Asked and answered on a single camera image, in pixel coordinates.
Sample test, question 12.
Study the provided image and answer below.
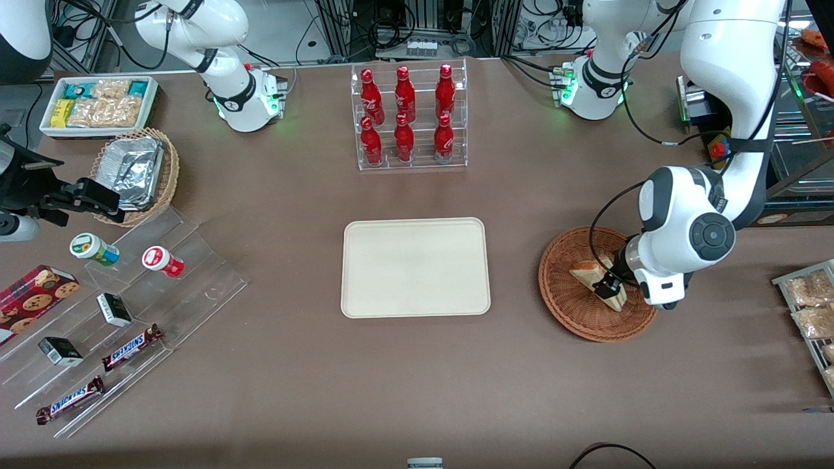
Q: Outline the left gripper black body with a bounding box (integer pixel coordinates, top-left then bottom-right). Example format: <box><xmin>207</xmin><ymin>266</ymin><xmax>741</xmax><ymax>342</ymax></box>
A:
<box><xmin>616</xmin><ymin>236</ymin><xmax>647</xmax><ymax>287</ymax></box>

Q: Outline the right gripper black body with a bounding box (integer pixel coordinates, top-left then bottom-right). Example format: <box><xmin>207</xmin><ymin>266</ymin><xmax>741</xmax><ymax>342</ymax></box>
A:
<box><xmin>0</xmin><ymin>147</ymin><xmax>98</xmax><ymax>219</ymax></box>

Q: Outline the plastic-wrapped triangle sandwich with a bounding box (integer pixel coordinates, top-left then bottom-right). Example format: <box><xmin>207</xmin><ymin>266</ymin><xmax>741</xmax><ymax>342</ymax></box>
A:
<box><xmin>570</xmin><ymin>255</ymin><xmax>628</xmax><ymax>312</ymax></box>

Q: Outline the brown round wicker basket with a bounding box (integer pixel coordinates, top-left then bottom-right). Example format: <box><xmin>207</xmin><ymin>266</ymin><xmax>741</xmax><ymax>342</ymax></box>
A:
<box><xmin>538</xmin><ymin>226</ymin><xmax>661</xmax><ymax>343</ymax></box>

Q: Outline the light wicker basket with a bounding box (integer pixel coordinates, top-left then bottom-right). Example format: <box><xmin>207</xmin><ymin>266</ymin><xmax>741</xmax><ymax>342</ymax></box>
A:
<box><xmin>90</xmin><ymin>128</ymin><xmax>180</xmax><ymax>227</ymax></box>

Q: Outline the cream rectangular plastic tray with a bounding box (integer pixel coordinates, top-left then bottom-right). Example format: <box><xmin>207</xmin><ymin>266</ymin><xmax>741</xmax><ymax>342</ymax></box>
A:
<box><xmin>341</xmin><ymin>218</ymin><xmax>491</xmax><ymax>319</ymax></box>

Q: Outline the green-lidded snack cup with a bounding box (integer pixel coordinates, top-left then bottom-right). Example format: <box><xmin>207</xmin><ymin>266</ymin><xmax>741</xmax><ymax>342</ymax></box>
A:
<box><xmin>70</xmin><ymin>233</ymin><xmax>120</xmax><ymax>266</ymax></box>

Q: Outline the stack of foil trays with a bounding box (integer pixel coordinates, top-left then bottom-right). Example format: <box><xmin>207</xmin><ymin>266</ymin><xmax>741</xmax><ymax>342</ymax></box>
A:
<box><xmin>98</xmin><ymin>137</ymin><xmax>165</xmax><ymax>210</ymax></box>

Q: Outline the red-lidded snack cup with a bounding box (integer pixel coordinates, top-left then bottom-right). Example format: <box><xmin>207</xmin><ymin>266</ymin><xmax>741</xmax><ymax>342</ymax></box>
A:
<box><xmin>142</xmin><ymin>246</ymin><xmax>185</xmax><ymax>279</ymax></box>

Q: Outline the white plastic snack bin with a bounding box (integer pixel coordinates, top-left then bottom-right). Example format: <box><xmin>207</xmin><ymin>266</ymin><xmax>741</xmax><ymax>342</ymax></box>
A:
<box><xmin>39</xmin><ymin>76</ymin><xmax>160</xmax><ymax>139</ymax></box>

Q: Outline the small black box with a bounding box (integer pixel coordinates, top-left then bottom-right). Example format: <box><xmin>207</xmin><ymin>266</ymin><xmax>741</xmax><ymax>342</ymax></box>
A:
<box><xmin>96</xmin><ymin>293</ymin><xmax>133</xmax><ymax>328</ymax></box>
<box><xmin>38</xmin><ymin>337</ymin><xmax>84</xmax><ymax>367</ymax></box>

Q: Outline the clear acrylic stepped display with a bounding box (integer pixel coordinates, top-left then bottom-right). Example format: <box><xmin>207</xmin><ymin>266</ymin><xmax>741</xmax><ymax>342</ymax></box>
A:
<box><xmin>0</xmin><ymin>207</ymin><xmax>248</xmax><ymax>438</ymax></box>

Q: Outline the large clear cracker bag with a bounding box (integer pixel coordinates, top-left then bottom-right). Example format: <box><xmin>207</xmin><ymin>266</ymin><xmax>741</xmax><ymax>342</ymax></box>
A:
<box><xmin>68</xmin><ymin>96</ymin><xmax>141</xmax><ymax>128</ymax></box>

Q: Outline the red cookie box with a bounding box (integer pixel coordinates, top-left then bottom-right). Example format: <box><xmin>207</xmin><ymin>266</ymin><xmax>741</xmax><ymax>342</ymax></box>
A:
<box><xmin>0</xmin><ymin>264</ymin><xmax>80</xmax><ymax>346</ymax></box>

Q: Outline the Snickers chocolate bar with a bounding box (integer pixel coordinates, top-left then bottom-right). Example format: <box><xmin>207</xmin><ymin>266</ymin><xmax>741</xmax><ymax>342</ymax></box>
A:
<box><xmin>36</xmin><ymin>376</ymin><xmax>105</xmax><ymax>425</ymax></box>
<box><xmin>102</xmin><ymin>324</ymin><xmax>163</xmax><ymax>372</ymax></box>

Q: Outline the red cola bottle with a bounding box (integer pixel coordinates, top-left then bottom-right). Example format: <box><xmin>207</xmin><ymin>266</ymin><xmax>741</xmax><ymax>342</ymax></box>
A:
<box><xmin>394</xmin><ymin>114</ymin><xmax>415</xmax><ymax>162</ymax></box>
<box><xmin>435</xmin><ymin>63</ymin><xmax>456</xmax><ymax>120</ymax></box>
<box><xmin>360</xmin><ymin>68</ymin><xmax>385</xmax><ymax>124</ymax></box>
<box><xmin>434</xmin><ymin>114</ymin><xmax>455</xmax><ymax>162</ymax></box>
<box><xmin>395</xmin><ymin>66</ymin><xmax>416</xmax><ymax>123</ymax></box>
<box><xmin>360</xmin><ymin>117</ymin><xmax>383</xmax><ymax>165</ymax></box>

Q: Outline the clear acrylic bottle rack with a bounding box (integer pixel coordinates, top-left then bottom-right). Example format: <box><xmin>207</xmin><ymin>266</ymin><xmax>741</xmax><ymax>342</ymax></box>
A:
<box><xmin>351</xmin><ymin>59</ymin><xmax>468</xmax><ymax>171</ymax></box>

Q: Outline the steel display shelf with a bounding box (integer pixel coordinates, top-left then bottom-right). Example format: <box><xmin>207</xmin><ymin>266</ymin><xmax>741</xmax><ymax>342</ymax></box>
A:
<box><xmin>782</xmin><ymin>26</ymin><xmax>834</xmax><ymax>144</ymax></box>

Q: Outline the red food item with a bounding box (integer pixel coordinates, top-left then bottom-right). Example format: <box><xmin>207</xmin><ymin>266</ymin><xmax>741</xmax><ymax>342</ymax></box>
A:
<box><xmin>808</xmin><ymin>59</ymin><xmax>834</xmax><ymax>98</ymax></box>

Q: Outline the grey wire rack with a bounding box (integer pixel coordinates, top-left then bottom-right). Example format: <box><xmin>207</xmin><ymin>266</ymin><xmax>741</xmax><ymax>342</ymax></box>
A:
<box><xmin>772</xmin><ymin>259</ymin><xmax>834</xmax><ymax>398</ymax></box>

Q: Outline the black looped cable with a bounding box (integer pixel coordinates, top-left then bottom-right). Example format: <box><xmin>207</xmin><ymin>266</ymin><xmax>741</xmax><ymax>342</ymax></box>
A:
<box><xmin>568</xmin><ymin>443</ymin><xmax>659</xmax><ymax>469</ymax></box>

